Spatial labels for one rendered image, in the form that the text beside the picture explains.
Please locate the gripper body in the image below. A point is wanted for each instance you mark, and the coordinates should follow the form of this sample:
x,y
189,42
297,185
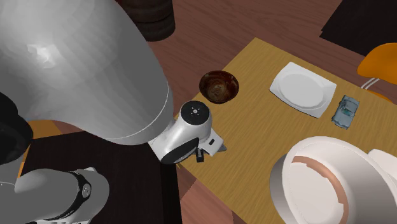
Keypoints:
x,y
200,155

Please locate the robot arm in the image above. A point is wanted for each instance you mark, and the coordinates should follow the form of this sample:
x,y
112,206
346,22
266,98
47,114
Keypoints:
x,y
77,71

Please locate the yellow wooden table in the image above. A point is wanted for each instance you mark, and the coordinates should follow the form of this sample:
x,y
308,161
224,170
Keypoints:
x,y
263,133

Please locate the dark brown bowl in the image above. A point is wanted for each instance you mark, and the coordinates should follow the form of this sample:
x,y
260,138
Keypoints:
x,y
219,86

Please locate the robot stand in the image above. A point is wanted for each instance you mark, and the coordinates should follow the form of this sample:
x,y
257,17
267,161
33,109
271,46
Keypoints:
x,y
124,173

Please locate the large white brown-rimmed bowl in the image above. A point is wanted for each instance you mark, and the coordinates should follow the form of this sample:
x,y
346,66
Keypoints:
x,y
313,186

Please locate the white square plate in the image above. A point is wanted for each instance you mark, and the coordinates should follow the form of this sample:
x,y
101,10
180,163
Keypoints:
x,y
302,90

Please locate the dark wooden barrel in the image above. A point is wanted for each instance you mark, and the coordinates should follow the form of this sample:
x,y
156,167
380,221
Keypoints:
x,y
155,18

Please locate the small blue-grey toy car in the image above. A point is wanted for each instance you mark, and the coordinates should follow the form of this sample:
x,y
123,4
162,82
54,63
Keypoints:
x,y
345,112

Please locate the orange chair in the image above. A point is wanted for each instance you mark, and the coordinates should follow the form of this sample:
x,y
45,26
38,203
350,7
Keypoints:
x,y
380,63

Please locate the black furniture piece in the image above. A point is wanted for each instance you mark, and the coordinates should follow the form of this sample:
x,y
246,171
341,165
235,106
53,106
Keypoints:
x,y
363,21

